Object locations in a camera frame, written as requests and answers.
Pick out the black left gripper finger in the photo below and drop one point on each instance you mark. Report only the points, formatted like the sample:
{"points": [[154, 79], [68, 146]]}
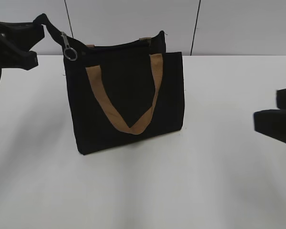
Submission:
{"points": [[23, 35], [15, 58]]}

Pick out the black canvas tote bag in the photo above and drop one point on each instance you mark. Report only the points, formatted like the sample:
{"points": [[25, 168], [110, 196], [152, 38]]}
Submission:
{"points": [[120, 94]]}

